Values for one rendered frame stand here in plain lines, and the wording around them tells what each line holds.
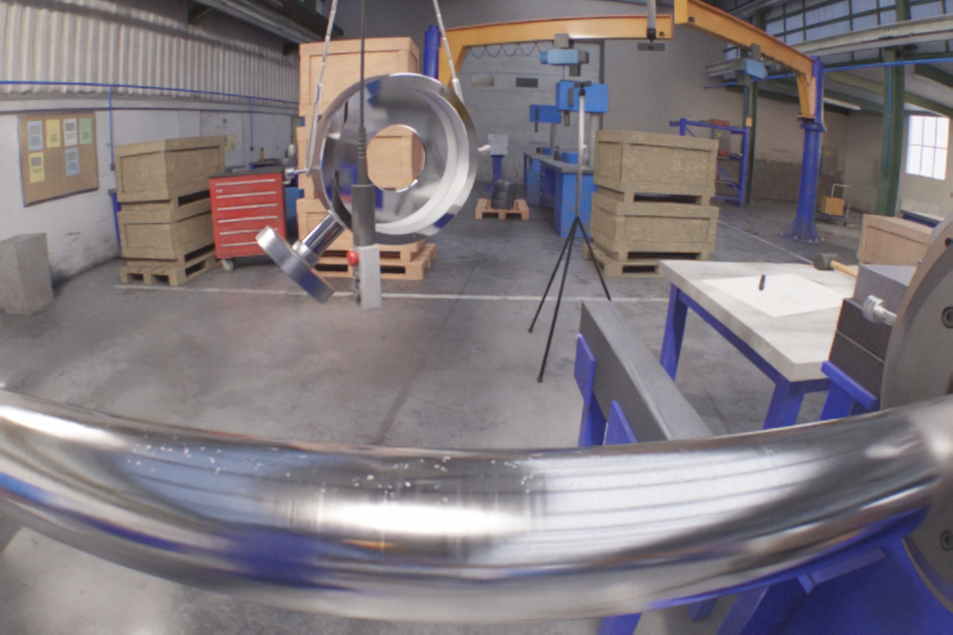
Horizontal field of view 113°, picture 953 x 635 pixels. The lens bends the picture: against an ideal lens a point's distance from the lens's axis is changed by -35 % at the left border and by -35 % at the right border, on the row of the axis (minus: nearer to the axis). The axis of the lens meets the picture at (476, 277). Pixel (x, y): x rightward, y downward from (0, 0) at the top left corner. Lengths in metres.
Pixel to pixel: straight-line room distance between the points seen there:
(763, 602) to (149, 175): 4.91
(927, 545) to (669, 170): 4.36
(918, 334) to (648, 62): 13.88
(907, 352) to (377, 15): 13.90
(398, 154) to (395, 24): 9.92
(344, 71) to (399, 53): 0.50
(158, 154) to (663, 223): 4.70
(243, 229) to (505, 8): 10.52
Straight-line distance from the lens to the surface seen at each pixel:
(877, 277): 0.71
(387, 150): 4.18
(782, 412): 1.08
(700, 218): 4.84
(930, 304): 0.46
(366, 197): 0.91
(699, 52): 14.90
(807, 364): 1.00
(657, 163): 4.58
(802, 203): 8.32
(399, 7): 13.98
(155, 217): 4.82
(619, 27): 6.52
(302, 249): 0.99
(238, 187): 4.73
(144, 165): 4.89
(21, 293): 4.95
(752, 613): 1.03
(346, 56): 4.37
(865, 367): 0.71
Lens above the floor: 1.23
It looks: 17 degrees down
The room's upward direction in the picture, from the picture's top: 1 degrees clockwise
